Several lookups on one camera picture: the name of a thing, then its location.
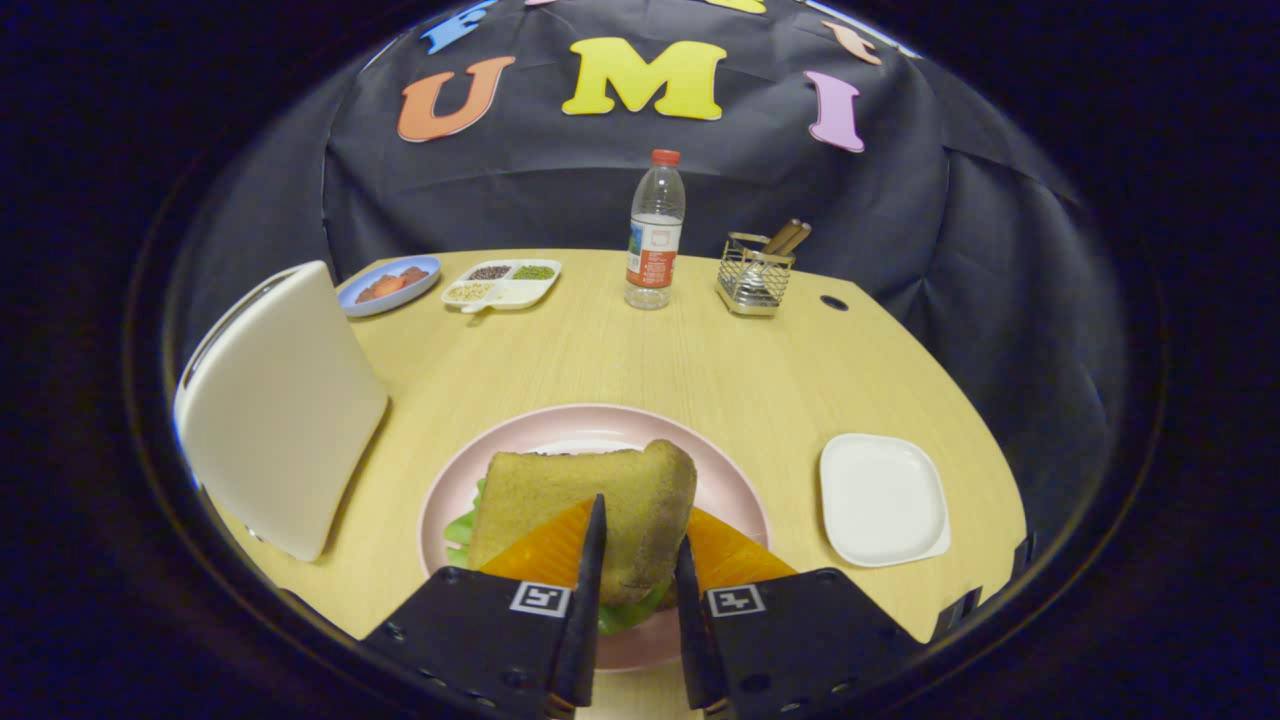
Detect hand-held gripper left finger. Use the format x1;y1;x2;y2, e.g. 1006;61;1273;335
360;494;608;719

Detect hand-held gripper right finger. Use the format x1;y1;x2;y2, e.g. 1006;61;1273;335
675;508;921;719

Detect green lettuce leaf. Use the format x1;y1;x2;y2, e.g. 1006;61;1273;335
444;478;673;636

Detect brown toast slice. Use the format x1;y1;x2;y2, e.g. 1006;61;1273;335
467;439;698;605

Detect small white square plate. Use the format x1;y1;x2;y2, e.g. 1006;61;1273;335
819;433;952;569

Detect pink round plate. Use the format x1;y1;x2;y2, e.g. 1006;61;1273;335
417;403;772;673

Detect white toaster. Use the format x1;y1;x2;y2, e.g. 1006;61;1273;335
174;260;389;563

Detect white divided tray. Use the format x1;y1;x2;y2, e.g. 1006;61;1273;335
441;259;563;314

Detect blue round plate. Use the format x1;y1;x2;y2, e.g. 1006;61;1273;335
338;255;442;318

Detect clear plastic water bottle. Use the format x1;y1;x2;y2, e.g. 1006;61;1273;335
624;149;687;311

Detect black backdrop cloth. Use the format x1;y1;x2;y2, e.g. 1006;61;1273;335
175;0;1126;541

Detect metal wire utensil holder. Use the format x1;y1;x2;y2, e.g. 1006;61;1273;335
716;232;797;318

